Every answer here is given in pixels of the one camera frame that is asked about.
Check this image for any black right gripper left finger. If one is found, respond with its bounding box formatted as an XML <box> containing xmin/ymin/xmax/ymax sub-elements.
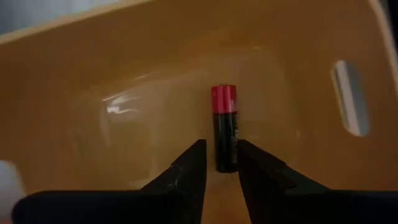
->
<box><xmin>11</xmin><ymin>138</ymin><xmax>208</xmax><ymax>224</ymax></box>

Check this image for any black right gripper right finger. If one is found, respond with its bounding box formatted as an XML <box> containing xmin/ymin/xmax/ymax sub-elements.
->
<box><xmin>237</xmin><ymin>139</ymin><xmax>398</xmax><ymax>224</ymax></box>

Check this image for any red and black battery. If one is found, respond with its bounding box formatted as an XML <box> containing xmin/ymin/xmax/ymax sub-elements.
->
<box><xmin>210</xmin><ymin>84</ymin><xmax>239</xmax><ymax>174</ymax></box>

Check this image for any yellow plastic bin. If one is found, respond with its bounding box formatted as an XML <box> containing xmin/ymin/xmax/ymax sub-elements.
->
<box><xmin>0</xmin><ymin>0</ymin><xmax>398</xmax><ymax>224</ymax></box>

